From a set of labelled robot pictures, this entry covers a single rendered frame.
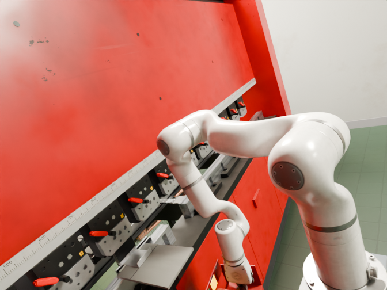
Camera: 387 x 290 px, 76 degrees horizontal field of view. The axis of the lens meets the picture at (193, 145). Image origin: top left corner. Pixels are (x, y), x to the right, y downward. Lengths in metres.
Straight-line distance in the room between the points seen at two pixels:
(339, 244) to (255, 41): 2.31
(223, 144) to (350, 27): 3.57
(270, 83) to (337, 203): 2.25
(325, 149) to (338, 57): 3.67
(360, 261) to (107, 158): 0.86
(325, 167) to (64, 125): 0.81
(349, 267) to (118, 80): 1.03
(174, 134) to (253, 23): 2.13
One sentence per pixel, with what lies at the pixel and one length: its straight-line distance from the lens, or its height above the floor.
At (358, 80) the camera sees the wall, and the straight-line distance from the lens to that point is 4.21.
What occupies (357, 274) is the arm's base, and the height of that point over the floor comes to 1.05.
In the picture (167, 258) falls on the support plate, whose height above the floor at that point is 1.00.
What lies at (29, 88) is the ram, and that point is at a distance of 0.96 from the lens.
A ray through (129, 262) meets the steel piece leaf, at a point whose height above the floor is 1.00.
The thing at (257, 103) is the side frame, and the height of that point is 1.05.
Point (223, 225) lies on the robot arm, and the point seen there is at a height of 1.06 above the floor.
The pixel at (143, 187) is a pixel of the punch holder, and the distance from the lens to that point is 1.15.
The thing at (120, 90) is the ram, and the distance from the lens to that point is 1.17.
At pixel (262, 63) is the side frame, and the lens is 2.75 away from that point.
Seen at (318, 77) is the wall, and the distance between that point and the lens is 4.26.
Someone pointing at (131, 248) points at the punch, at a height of 1.03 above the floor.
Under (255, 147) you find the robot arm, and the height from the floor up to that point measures 1.39.
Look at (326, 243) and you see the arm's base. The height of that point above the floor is 1.15.
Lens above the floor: 1.61
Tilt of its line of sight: 15 degrees down
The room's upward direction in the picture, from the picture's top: 21 degrees counter-clockwise
